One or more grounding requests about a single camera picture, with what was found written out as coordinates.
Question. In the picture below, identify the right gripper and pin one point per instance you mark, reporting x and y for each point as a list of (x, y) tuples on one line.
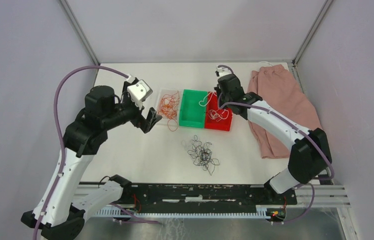
[(219, 91)]

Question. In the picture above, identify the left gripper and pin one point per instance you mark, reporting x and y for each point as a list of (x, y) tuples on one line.
[(146, 124)]

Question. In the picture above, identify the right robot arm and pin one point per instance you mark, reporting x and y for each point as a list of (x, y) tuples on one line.
[(309, 152)]

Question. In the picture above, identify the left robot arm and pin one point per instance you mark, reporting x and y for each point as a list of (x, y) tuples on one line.
[(58, 216)]

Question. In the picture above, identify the clear plastic bin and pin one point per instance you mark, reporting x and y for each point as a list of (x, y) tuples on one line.
[(168, 106)]

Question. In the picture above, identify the red plastic bin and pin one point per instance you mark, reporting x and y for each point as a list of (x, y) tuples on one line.
[(215, 118)]

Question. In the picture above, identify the green plastic bin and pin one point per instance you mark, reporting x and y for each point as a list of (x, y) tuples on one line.
[(192, 112)]

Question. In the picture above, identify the pink cloth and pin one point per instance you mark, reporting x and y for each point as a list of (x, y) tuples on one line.
[(278, 87)]

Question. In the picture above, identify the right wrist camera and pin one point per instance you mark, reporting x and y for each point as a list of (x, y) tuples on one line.
[(223, 70)]

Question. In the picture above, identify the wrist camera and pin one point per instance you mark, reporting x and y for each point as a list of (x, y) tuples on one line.
[(223, 70), (139, 90)]

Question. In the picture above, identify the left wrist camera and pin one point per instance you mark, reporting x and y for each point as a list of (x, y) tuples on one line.
[(139, 90)]

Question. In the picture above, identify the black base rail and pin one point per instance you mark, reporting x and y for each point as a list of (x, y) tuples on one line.
[(168, 198)]

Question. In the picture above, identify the white toothed cable duct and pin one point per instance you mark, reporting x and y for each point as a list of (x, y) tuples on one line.
[(114, 212)]

